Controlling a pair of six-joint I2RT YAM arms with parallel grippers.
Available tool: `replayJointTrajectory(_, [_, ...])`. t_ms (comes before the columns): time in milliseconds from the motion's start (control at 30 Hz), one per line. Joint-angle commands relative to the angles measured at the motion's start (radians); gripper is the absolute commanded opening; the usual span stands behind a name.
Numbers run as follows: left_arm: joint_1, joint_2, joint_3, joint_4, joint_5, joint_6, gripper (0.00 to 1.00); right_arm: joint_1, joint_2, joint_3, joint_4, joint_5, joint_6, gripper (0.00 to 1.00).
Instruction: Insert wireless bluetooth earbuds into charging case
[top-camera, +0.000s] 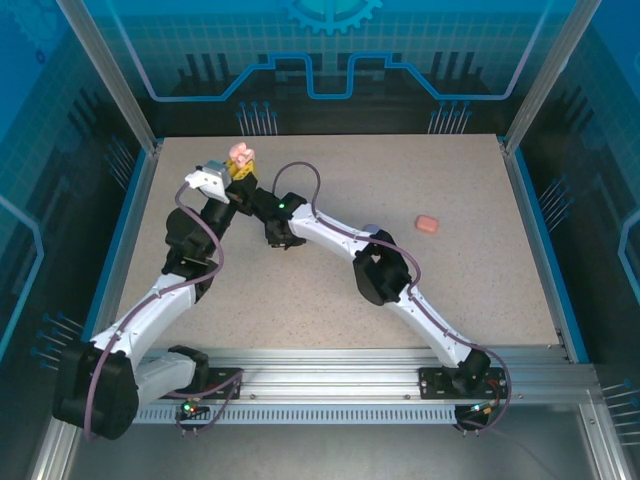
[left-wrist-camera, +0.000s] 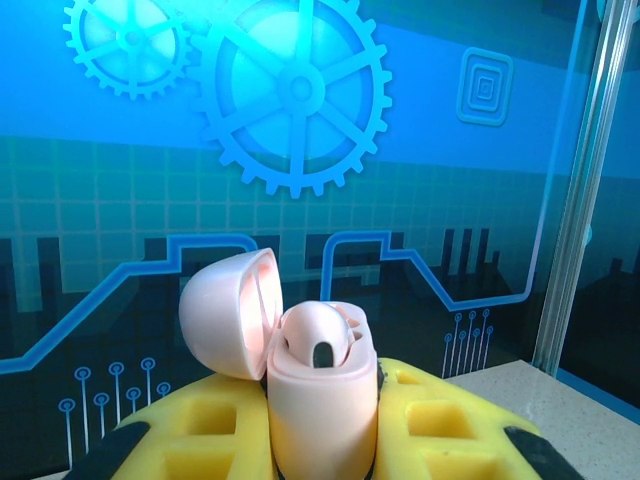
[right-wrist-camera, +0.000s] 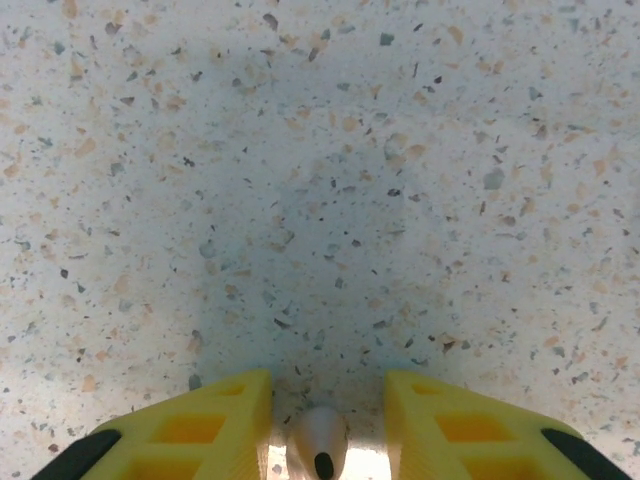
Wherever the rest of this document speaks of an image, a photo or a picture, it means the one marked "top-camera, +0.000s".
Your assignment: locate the aluminium mounting rail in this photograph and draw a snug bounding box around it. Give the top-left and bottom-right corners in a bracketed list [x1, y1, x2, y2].
[64, 347, 601, 401]

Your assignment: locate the grey metal shelf plate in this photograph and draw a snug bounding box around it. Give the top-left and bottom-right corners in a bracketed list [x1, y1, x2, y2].
[29, 399, 631, 480]

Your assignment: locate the blue table edge strip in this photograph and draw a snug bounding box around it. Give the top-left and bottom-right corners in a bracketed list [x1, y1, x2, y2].
[74, 142, 164, 364]
[509, 144, 592, 365]

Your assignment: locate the aluminium enclosure post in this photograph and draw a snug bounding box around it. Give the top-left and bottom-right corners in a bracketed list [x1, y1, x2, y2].
[502, 0, 604, 157]
[54, 0, 164, 155]

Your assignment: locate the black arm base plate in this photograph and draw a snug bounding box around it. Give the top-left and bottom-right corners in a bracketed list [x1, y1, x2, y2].
[418, 364, 507, 401]
[152, 366, 245, 401]

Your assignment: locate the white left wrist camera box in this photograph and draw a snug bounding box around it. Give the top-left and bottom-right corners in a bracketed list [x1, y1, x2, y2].
[183, 159, 237, 205]

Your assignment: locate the slotted grey cable duct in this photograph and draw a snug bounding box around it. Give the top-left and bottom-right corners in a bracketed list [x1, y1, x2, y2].
[78, 404, 460, 426]

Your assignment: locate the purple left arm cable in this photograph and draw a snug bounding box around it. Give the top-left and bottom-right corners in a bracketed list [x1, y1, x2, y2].
[82, 182, 245, 444]

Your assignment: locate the pale pink charging case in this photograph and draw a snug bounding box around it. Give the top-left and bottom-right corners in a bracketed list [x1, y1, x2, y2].
[228, 142, 256, 168]

